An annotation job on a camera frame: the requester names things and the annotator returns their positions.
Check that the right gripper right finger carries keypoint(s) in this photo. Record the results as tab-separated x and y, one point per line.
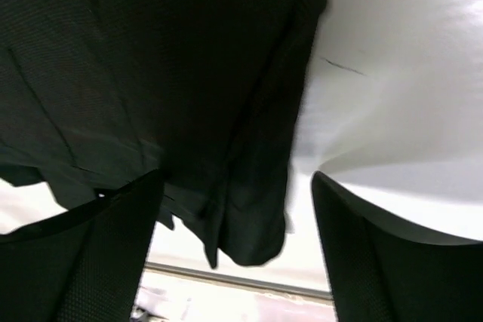
382	267

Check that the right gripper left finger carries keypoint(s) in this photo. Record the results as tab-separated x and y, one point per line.
84	264

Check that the black pleated skirt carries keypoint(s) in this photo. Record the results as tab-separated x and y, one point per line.
96	93

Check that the aluminium table edge rail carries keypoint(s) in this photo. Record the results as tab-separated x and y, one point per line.
241	282

